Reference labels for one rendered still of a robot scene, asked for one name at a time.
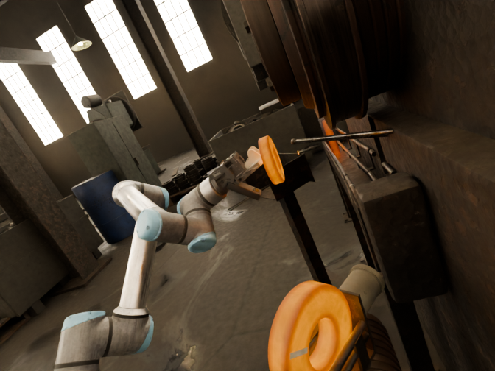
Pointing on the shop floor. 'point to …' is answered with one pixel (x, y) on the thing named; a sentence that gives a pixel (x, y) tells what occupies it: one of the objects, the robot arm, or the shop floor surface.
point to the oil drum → (104, 207)
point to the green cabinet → (113, 151)
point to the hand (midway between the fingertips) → (269, 154)
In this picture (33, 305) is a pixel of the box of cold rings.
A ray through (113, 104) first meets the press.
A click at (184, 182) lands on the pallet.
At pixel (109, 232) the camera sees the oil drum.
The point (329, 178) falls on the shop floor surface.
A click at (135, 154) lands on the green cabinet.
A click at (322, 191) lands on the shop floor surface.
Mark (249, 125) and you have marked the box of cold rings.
